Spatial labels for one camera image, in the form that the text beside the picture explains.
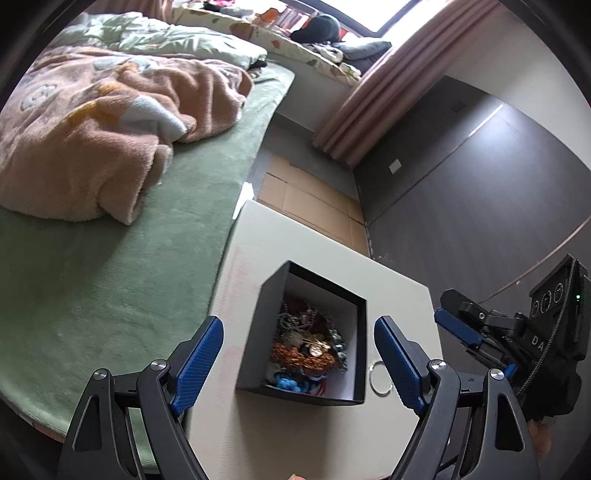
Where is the pink fleece blanket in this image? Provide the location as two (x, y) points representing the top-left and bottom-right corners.
(0, 46), (254, 226)

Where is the white crumpled cloth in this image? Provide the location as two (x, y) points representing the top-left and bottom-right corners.
(309, 41), (347, 64)

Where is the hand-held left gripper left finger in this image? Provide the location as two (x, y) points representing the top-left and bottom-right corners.
(58, 316), (225, 480)

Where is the pink curtain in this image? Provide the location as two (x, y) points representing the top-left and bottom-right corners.
(313, 0), (502, 168)

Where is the grey pillow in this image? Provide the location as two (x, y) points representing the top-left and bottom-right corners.
(332, 39), (393, 64)

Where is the light green quilt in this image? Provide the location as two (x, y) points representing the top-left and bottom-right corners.
(44, 11), (269, 71)

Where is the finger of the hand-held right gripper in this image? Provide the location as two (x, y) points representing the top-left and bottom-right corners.
(434, 288), (495, 349)
(466, 346), (519, 380)

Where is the flat brown cardboard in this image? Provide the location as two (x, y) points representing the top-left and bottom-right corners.
(256, 154), (369, 258)

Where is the black bag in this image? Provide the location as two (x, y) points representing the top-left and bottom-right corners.
(290, 14), (342, 44)

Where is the small white rack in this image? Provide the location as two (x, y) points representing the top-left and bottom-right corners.
(279, 0), (319, 23)

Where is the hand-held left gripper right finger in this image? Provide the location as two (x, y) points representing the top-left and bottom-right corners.
(374, 315), (541, 480)

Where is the white cube side table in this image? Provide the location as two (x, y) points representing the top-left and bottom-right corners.
(185, 182), (445, 480)

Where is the person's right hand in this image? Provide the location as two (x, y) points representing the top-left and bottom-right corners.
(526, 413), (556, 463)

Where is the dark framed window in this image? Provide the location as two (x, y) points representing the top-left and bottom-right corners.
(318, 0), (416, 35)

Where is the pile of bead bracelets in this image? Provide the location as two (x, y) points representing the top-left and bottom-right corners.
(265, 298), (349, 395)

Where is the black square gift box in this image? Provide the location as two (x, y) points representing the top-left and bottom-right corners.
(235, 260), (368, 407)

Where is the bed with green sheet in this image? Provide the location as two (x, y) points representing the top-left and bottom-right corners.
(0, 60), (296, 439)

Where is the silver ring bangle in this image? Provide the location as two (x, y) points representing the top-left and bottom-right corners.
(368, 362), (394, 397)

